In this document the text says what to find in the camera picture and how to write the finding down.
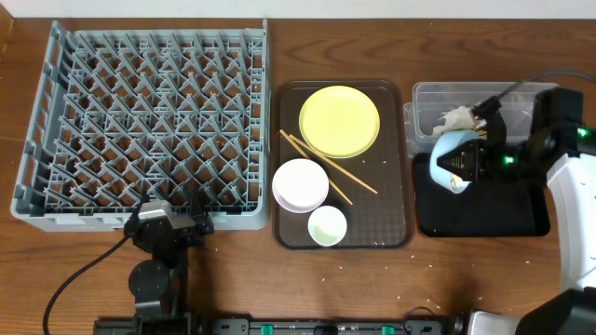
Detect light blue bowl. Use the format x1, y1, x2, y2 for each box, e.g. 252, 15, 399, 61
428, 129, 481, 194

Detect white tissue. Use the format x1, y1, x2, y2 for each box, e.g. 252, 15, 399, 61
432, 106, 477, 137

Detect pink white bowl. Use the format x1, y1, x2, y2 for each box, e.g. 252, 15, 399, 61
272, 158, 330, 213

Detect small pale green cup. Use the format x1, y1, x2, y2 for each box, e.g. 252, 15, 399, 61
307, 206, 347, 247

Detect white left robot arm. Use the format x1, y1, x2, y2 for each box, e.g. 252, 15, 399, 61
124, 193, 214, 334

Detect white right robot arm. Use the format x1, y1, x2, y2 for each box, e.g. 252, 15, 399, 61
429, 87, 595, 334

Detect black waste tray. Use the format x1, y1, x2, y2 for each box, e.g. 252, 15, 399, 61
413, 153, 550, 237

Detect clear plastic waste bin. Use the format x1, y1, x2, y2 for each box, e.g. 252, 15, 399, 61
403, 82, 557, 157

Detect rice and food scraps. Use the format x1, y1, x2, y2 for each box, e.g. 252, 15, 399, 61
449, 174, 470, 194

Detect dark brown serving tray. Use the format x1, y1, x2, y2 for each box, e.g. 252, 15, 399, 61
272, 79, 415, 249

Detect grey plastic dish rack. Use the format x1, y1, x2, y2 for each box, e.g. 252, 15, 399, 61
10, 22, 272, 232

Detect wooden chopstick lower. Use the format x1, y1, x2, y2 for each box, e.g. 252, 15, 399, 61
279, 129, 353, 206

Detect wooden chopstick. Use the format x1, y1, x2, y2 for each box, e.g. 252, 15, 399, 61
289, 134, 378, 194
279, 129, 353, 206

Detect wooden chopstick upper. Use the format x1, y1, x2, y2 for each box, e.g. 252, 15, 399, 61
289, 134, 378, 194

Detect yellow plate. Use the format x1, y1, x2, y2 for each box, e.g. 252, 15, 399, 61
298, 86, 380, 159

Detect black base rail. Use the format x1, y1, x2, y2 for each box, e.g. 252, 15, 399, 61
92, 318, 448, 335

